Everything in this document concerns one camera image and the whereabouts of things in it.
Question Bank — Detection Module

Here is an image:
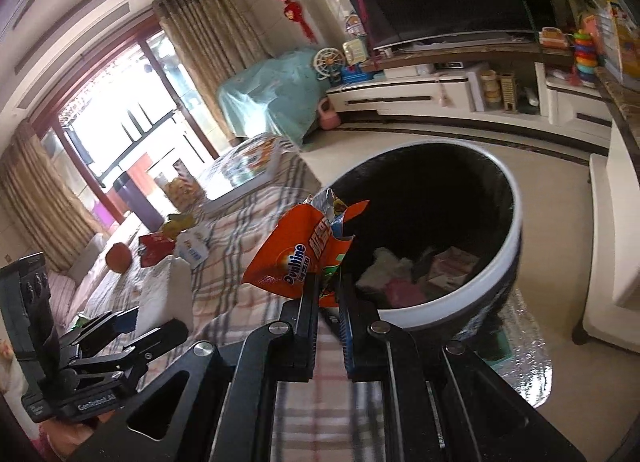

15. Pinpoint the pink wrapper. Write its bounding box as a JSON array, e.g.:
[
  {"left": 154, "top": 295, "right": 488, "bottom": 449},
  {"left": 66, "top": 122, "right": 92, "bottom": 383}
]
[{"left": 385, "top": 278, "right": 426, "bottom": 307}]

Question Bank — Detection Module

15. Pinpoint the orange toy cash register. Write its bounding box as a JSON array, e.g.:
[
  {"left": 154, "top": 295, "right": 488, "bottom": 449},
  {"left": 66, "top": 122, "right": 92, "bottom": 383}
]
[{"left": 540, "top": 26, "right": 568, "bottom": 50}]

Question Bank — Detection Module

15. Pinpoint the red apple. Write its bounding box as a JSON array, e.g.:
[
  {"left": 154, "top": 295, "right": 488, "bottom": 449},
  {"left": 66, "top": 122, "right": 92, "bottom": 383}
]
[{"left": 106, "top": 243, "right": 133, "bottom": 273}]

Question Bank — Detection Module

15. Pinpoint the wooden framed glass door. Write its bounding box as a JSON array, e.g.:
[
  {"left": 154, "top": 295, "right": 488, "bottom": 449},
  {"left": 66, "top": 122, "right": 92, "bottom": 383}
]
[{"left": 30, "top": 16, "right": 236, "bottom": 223}]

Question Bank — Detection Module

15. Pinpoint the white bin with black bag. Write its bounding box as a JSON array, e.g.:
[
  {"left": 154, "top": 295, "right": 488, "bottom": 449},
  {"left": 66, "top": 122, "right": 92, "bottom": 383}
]
[{"left": 320, "top": 139, "right": 523, "bottom": 363}]

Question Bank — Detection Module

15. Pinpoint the orange snack packet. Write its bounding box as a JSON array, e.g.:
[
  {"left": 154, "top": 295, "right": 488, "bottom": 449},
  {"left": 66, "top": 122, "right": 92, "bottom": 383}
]
[{"left": 240, "top": 187, "right": 371, "bottom": 307}]

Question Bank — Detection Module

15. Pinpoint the striped sofa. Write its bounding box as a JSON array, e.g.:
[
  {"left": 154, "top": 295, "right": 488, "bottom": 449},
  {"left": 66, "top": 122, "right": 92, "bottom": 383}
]
[{"left": 0, "top": 229, "right": 131, "bottom": 343}]

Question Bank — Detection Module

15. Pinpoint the white television cabinet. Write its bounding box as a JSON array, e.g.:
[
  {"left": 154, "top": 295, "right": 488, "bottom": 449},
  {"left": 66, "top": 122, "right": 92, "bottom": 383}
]
[{"left": 325, "top": 49, "right": 616, "bottom": 153}]

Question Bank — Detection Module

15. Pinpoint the white marble-top cabinet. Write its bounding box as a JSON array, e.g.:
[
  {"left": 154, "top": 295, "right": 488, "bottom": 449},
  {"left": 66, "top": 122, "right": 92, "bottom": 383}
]
[{"left": 572, "top": 66, "right": 640, "bottom": 348}]

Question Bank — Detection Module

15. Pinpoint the red snack packet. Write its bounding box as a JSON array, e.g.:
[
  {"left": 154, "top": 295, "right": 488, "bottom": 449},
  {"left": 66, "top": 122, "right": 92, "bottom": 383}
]
[{"left": 138, "top": 233, "right": 176, "bottom": 267}]

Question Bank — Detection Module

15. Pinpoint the pink kettlebell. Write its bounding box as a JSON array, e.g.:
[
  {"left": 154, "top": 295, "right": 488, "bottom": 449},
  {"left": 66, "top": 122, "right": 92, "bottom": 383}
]
[{"left": 317, "top": 98, "right": 342, "bottom": 130}]

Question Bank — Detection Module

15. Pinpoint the yellow packet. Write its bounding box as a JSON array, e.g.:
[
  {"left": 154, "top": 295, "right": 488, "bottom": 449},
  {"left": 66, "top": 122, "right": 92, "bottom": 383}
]
[{"left": 162, "top": 213, "right": 193, "bottom": 237}]

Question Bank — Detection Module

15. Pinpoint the beige patterned curtain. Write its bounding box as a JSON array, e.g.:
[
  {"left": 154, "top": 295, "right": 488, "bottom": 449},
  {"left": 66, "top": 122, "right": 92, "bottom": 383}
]
[
  {"left": 152, "top": 0, "right": 261, "bottom": 97},
  {"left": 0, "top": 122, "right": 108, "bottom": 263}
]

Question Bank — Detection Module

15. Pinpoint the rainbow stacking ring toy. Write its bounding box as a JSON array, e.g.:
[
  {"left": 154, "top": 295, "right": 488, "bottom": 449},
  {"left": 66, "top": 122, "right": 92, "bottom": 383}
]
[{"left": 571, "top": 29, "right": 598, "bottom": 85}]

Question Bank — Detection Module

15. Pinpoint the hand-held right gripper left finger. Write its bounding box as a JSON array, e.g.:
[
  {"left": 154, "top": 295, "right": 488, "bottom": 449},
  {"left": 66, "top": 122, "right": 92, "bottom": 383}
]
[{"left": 65, "top": 272, "right": 321, "bottom": 462}]

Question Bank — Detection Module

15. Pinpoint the colourful book box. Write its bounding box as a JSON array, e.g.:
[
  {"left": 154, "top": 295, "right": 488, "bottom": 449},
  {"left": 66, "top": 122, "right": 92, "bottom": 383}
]
[{"left": 566, "top": 0, "right": 640, "bottom": 82}]

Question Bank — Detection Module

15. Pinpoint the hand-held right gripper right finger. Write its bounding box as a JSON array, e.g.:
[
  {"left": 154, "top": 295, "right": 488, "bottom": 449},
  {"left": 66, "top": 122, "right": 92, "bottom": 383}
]
[{"left": 337, "top": 274, "right": 586, "bottom": 462}]

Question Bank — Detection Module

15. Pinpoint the silver floor mat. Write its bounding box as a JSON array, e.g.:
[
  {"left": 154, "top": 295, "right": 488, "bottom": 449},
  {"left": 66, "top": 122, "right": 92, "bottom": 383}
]
[{"left": 470, "top": 287, "right": 553, "bottom": 410}]

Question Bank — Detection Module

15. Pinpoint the white blue crumpled packet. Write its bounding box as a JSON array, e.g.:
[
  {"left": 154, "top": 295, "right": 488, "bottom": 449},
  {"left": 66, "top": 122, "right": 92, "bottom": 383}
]
[{"left": 175, "top": 226, "right": 210, "bottom": 263}]

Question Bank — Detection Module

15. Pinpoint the small wooden toy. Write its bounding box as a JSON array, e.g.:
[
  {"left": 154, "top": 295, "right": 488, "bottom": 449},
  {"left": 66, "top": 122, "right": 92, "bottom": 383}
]
[{"left": 500, "top": 72, "right": 518, "bottom": 115}]

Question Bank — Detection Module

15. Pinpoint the yellow jar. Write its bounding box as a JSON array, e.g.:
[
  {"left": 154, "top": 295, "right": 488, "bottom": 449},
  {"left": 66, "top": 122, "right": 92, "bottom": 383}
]
[{"left": 480, "top": 70, "right": 503, "bottom": 110}]

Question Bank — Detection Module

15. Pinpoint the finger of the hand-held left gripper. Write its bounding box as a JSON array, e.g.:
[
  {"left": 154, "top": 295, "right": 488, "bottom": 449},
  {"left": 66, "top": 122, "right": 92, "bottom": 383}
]
[
  {"left": 57, "top": 306, "right": 141, "bottom": 360},
  {"left": 70, "top": 319, "right": 190, "bottom": 384}
]

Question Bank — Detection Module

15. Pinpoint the large flat snack box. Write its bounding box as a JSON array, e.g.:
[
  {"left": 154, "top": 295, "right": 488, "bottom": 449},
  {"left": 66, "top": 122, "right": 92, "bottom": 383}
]
[{"left": 197, "top": 134, "right": 283, "bottom": 203}]

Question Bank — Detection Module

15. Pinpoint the toy ferris wheel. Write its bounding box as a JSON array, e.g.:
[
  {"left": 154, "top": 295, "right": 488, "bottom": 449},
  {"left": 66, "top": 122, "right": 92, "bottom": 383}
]
[{"left": 313, "top": 46, "right": 347, "bottom": 82}]

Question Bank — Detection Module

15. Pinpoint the armchair under teal cover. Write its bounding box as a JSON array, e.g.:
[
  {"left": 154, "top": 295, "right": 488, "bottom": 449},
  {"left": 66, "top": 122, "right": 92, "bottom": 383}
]
[{"left": 216, "top": 48, "right": 333, "bottom": 145}]

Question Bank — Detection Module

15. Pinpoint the purple thermos bottle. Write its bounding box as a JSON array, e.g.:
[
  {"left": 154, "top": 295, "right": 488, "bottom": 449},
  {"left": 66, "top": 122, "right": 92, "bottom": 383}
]
[{"left": 112, "top": 171, "right": 151, "bottom": 213}]

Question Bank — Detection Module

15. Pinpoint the white tissue pack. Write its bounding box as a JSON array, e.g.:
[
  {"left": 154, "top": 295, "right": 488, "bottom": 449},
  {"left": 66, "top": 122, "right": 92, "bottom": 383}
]
[{"left": 141, "top": 258, "right": 195, "bottom": 323}]

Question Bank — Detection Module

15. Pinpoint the blue toy tray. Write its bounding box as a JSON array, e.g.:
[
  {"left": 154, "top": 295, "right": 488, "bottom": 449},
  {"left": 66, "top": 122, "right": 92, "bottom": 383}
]
[{"left": 341, "top": 66, "right": 373, "bottom": 85}]

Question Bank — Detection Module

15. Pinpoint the person's left hand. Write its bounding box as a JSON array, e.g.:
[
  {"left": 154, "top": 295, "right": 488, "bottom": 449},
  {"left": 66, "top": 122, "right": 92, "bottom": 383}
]
[{"left": 37, "top": 414, "right": 108, "bottom": 462}]

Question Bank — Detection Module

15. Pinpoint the green toy telephone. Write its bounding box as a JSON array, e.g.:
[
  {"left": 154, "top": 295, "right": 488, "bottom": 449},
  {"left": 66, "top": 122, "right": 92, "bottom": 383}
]
[{"left": 342, "top": 39, "right": 368, "bottom": 64}]

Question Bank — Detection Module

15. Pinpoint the clear jar of biscuits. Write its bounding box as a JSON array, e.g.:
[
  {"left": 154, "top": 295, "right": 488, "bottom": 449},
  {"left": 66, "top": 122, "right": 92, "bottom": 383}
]
[{"left": 162, "top": 164, "right": 206, "bottom": 207}]

